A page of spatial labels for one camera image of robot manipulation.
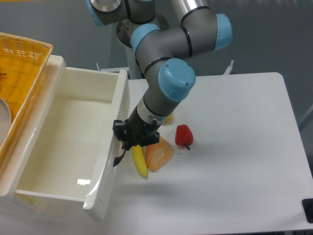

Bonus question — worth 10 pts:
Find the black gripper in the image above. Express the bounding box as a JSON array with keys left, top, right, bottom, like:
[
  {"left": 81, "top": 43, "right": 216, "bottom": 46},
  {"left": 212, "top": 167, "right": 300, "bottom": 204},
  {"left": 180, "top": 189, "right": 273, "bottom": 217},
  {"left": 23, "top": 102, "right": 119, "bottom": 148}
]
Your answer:
[{"left": 112, "top": 114, "right": 160, "bottom": 151}]

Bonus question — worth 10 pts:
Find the white drawer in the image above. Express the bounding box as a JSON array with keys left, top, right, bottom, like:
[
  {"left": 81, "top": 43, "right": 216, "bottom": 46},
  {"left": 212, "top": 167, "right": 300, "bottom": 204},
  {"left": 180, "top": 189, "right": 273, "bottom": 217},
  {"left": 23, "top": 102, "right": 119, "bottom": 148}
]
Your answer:
[{"left": 14, "top": 66, "right": 131, "bottom": 222}]

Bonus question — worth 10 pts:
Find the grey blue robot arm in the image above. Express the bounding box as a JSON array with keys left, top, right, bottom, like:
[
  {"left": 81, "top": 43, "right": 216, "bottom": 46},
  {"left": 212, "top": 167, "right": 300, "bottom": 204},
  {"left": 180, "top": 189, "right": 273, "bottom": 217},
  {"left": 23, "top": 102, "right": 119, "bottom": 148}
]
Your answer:
[{"left": 87, "top": 0, "right": 233, "bottom": 150}]

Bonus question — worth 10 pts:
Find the white drawer cabinet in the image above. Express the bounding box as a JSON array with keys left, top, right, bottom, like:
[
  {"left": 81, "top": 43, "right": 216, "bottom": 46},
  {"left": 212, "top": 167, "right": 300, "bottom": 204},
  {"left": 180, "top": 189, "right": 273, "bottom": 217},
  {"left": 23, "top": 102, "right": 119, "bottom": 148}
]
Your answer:
[{"left": 0, "top": 55, "right": 66, "bottom": 220}]

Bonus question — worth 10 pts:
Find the yellow banana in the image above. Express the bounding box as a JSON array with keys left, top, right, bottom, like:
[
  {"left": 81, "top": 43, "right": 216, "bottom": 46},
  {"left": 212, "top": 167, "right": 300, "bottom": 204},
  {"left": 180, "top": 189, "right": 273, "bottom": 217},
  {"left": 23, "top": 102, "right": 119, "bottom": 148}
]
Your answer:
[{"left": 132, "top": 145, "right": 148, "bottom": 179}]

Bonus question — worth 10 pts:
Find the orange bread piece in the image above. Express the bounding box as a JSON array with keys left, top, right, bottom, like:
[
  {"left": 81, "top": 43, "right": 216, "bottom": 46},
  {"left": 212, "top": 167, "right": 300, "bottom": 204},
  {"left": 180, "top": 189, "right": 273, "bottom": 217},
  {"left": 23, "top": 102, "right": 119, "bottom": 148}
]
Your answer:
[{"left": 145, "top": 137, "right": 174, "bottom": 172}]

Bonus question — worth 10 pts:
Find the yellow bell pepper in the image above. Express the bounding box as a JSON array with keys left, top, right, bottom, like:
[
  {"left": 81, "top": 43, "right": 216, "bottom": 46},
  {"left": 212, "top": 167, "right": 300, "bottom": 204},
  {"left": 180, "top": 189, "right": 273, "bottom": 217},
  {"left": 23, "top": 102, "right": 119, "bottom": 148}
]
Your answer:
[{"left": 163, "top": 114, "right": 172, "bottom": 125}]

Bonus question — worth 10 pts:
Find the red bell pepper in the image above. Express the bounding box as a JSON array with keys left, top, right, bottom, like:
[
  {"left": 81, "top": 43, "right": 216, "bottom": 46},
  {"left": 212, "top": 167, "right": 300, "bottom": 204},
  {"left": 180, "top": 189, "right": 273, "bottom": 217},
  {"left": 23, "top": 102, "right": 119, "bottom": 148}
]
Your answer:
[{"left": 175, "top": 124, "right": 194, "bottom": 150}]

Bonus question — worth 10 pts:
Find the white plate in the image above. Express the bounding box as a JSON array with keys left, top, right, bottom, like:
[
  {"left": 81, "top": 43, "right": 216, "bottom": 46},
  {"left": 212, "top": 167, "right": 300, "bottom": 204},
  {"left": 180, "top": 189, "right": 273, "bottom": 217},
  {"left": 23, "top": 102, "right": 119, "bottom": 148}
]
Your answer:
[{"left": 0, "top": 98, "right": 11, "bottom": 145}]

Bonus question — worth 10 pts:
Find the yellow woven basket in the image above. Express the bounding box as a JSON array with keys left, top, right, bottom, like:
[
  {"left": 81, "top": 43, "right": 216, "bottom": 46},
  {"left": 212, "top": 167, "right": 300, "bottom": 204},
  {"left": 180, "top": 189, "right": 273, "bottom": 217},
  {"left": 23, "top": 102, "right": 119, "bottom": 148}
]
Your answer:
[{"left": 0, "top": 32, "right": 53, "bottom": 160}]

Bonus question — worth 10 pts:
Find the black corner device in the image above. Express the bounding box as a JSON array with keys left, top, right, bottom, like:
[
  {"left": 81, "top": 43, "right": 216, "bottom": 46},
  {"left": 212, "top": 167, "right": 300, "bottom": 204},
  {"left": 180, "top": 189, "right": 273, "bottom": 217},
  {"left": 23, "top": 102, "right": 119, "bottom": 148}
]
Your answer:
[{"left": 302, "top": 198, "right": 313, "bottom": 224}]

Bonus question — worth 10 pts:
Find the black cable on pedestal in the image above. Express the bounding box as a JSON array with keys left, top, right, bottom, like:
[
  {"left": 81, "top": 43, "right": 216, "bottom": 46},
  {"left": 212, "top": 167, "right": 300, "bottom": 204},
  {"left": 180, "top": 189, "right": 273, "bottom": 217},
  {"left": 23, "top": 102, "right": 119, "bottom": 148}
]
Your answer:
[{"left": 135, "top": 57, "right": 146, "bottom": 79}]

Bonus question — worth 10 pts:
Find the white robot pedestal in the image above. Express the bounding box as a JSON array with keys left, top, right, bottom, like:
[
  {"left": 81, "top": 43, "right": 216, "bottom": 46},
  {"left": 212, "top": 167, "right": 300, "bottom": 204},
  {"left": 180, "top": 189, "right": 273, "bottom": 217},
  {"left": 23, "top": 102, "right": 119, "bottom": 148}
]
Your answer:
[{"left": 95, "top": 12, "right": 234, "bottom": 80}]

